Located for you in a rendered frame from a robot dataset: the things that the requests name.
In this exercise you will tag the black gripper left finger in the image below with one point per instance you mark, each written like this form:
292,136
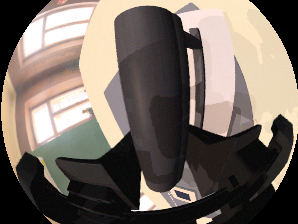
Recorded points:
119,169

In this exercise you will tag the cream tile with dark blue rectangle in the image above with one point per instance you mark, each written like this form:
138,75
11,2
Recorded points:
186,195

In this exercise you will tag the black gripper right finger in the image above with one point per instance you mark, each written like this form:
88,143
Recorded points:
209,154

